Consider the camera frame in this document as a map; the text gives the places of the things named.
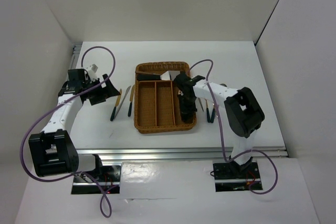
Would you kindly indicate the black handled metal spatula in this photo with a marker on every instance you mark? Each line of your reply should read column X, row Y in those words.
column 154, row 77

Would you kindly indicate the silver fork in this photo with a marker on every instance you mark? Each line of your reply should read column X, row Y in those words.
column 201, row 104

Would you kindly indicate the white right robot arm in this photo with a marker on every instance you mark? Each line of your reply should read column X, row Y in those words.
column 243, row 112

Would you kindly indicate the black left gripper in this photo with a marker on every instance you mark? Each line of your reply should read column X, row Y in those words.
column 107, row 91

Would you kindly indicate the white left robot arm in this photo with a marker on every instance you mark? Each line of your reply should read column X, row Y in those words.
column 52, row 150

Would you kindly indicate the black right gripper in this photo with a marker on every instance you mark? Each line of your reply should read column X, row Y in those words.
column 189, row 112

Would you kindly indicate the gold spoon green handle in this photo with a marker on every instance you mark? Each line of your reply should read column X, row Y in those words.
column 213, row 114

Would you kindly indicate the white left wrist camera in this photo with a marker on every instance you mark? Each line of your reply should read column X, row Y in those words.
column 91, row 71

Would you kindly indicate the aluminium table rail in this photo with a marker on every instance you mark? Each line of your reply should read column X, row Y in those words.
column 154, row 154

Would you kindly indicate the gold knife green handle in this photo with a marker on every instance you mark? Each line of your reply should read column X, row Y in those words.
column 131, row 101
column 116, row 105

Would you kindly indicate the silver table knife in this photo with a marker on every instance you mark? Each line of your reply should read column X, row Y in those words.
column 123, row 99

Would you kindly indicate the gold fork green handle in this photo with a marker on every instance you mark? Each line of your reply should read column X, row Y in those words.
column 208, row 113

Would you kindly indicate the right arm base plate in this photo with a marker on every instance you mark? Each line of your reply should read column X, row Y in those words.
column 226, row 180

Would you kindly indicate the silver cake server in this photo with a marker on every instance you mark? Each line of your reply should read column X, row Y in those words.
column 172, row 75

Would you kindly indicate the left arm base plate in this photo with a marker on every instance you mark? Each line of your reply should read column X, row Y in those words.
column 108, row 178

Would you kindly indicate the brown wicker cutlery tray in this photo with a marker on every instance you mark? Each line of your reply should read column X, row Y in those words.
column 157, row 109

